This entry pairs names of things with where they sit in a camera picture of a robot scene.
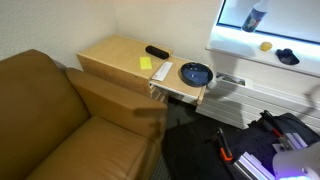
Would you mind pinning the white paper card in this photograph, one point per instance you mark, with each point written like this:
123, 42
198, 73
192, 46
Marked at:
162, 72

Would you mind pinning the black oblong case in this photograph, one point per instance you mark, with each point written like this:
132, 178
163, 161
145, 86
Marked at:
157, 52

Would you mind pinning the wooden cabinet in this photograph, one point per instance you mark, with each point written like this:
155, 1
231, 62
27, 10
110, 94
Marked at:
116, 58

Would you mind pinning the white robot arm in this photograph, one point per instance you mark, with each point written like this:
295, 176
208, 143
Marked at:
301, 164

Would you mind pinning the orange black clamp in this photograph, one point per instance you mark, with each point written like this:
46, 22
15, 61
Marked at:
224, 149

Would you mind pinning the dark blue bowl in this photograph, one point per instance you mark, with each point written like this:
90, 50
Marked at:
195, 74

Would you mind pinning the white radiator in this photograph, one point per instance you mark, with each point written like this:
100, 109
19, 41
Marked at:
237, 101

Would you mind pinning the yellow lemon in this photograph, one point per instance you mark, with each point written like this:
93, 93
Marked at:
265, 46

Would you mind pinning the white red spray bottle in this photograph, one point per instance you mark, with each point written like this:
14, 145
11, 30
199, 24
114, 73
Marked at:
258, 11

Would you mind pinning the red black clamp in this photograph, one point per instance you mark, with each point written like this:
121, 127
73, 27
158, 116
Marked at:
266, 116

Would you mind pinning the brown armchair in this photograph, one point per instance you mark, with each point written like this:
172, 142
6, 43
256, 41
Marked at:
65, 124

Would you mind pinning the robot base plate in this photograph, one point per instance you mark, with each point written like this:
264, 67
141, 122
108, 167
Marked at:
256, 139

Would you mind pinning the yellow sponge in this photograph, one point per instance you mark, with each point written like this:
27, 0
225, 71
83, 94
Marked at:
145, 63

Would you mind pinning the dark cloth lump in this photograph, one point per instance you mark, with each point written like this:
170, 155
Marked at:
287, 57

